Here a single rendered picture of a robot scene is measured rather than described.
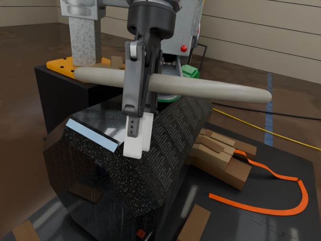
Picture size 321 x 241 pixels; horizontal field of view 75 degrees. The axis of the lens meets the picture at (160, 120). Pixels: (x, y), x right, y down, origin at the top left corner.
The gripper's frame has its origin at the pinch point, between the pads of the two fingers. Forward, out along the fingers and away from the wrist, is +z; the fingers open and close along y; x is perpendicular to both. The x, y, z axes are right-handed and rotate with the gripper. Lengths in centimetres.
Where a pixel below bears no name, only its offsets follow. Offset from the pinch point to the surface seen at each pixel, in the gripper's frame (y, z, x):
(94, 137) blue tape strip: 50, 18, 37
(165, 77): -0.9, -10.0, -3.5
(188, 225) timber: 93, 77, -10
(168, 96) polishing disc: 87, -3, 13
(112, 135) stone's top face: 51, 15, 29
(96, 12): 108, -54, 77
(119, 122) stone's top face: 61, 11, 31
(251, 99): 6.6, -8.3, -17.8
